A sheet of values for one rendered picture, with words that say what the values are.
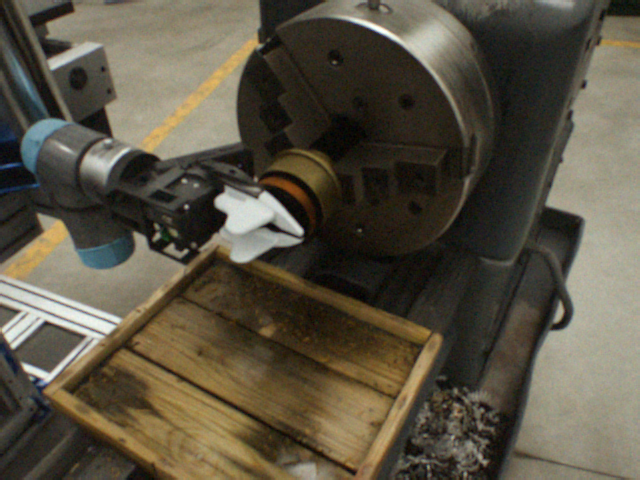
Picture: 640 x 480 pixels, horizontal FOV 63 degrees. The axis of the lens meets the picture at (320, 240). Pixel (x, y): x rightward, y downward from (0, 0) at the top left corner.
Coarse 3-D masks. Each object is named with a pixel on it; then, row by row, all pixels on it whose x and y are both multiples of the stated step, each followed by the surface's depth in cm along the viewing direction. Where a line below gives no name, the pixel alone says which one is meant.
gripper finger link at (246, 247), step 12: (264, 228) 53; (276, 228) 53; (228, 240) 54; (240, 240) 53; (252, 240) 53; (264, 240) 53; (276, 240) 53; (288, 240) 52; (300, 240) 51; (240, 252) 52; (252, 252) 52
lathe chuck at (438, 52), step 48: (336, 0) 60; (384, 0) 58; (288, 48) 59; (336, 48) 56; (384, 48) 53; (432, 48) 54; (240, 96) 67; (336, 96) 59; (384, 96) 56; (432, 96) 54; (480, 96) 58; (336, 144) 71; (432, 144) 57; (480, 144) 58; (336, 240) 73; (384, 240) 68; (432, 240) 64
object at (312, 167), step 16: (272, 160) 57; (288, 160) 55; (304, 160) 55; (320, 160) 55; (272, 176) 54; (288, 176) 53; (304, 176) 53; (320, 176) 54; (272, 192) 52; (288, 192) 52; (304, 192) 53; (320, 192) 54; (336, 192) 56; (288, 208) 52; (304, 208) 52; (320, 208) 54; (336, 208) 57; (304, 224) 53; (320, 224) 56
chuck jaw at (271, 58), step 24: (264, 48) 61; (264, 72) 58; (288, 72) 58; (264, 96) 60; (288, 96) 57; (312, 96) 60; (264, 120) 59; (288, 120) 57; (312, 120) 59; (264, 144) 58; (288, 144) 56
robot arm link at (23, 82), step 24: (0, 0) 58; (0, 24) 59; (24, 24) 61; (0, 48) 60; (24, 48) 62; (0, 72) 62; (24, 72) 63; (48, 72) 66; (0, 96) 64; (24, 96) 64; (48, 96) 66; (24, 120) 66; (72, 120) 71; (48, 192) 72
